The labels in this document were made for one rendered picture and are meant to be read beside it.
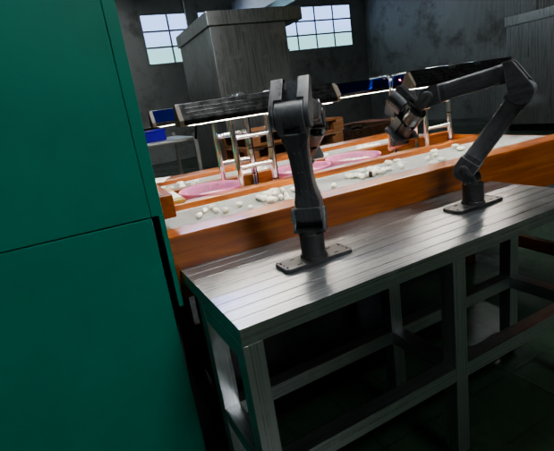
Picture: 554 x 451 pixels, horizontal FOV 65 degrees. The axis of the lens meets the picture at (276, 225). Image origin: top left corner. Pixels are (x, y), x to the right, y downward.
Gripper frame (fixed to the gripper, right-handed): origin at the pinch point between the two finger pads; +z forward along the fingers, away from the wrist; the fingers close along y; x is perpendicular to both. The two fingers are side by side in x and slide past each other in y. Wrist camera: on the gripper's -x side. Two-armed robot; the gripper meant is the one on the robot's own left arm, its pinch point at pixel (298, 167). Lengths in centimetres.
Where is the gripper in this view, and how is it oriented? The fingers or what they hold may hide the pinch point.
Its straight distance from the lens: 143.5
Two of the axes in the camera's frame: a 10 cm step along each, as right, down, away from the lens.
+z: -2.2, 4.6, 8.6
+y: -9.0, 2.4, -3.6
